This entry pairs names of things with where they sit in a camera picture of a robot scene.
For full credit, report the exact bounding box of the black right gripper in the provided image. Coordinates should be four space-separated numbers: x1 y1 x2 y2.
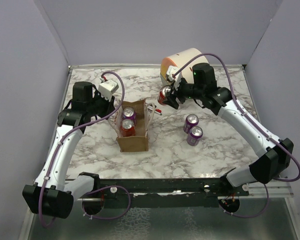
162 76 204 109

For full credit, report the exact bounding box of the purple soda can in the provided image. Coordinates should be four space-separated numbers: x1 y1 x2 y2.
186 125 203 146
122 107 137 125
183 114 199 134

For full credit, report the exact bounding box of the canvas bag with cat print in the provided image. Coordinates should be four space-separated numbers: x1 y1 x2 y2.
108 98 155 153

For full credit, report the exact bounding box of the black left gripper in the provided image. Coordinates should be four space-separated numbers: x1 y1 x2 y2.
87 89 116 120

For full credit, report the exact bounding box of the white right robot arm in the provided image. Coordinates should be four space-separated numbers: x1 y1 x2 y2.
164 63 294 196

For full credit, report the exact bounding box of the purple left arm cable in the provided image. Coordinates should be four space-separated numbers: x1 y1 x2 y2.
38 71 132 230

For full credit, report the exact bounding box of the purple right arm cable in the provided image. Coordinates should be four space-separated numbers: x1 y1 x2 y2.
172 52 300 218

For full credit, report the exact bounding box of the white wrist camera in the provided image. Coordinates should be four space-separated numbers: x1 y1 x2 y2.
98 79 119 102
165 65 183 83

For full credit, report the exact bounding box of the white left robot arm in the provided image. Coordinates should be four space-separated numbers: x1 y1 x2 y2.
22 80 119 219

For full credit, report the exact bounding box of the red soda can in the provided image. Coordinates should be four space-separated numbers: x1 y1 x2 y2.
120 119 136 137
157 85 171 106

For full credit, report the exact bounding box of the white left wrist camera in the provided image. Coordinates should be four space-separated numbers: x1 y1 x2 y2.
98 79 119 102

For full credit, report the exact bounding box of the cream round drawer cabinet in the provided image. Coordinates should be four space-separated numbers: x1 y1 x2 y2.
160 48 209 86

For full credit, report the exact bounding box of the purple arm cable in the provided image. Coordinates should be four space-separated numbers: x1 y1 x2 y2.
38 71 132 230
172 52 300 218

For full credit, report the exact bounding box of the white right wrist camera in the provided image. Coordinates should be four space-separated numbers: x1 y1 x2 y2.
165 65 183 83

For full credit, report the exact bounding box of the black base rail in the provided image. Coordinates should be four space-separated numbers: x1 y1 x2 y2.
81 172 249 211

